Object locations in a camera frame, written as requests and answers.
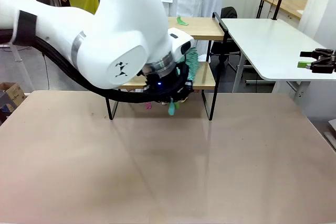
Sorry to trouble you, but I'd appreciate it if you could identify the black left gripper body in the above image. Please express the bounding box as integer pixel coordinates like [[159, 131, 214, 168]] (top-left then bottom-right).
[[143, 63, 194, 103]]

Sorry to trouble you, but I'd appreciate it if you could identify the teal chenille duster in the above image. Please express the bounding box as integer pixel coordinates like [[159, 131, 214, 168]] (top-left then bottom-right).
[[167, 47, 200, 116]]

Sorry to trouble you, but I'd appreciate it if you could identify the white table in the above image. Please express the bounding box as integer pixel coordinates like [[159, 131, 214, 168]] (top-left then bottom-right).
[[222, 18, 336, 101]]

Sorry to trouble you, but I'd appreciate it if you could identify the wooden background table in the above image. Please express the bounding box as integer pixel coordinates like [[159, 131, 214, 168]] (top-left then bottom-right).
[[261, 0, 308, 20]]

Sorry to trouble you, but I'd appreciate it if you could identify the green paper scrap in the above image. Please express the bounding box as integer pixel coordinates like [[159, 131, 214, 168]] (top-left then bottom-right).
[[176, 16, 190, 27]]

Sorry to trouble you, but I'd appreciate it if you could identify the black office chair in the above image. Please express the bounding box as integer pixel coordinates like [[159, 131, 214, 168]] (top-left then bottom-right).
[[209, 6, 260, 83]]

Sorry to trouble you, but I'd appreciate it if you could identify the cardboard box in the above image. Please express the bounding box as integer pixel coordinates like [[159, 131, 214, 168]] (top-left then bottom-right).
[[0, 82, 27, 123]]

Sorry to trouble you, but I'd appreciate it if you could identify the two-tier wooden shelf black frame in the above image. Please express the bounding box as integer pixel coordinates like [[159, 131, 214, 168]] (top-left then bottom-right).
[[104, 12, 228, 122]]

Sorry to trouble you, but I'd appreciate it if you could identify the black cable bundle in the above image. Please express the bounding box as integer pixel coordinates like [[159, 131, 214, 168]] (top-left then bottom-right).
[[0, 28, 195, 104]]

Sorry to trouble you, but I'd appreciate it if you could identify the black strap on arm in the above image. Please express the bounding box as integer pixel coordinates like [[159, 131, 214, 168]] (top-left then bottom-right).
[[12, 10, 38, 47]]

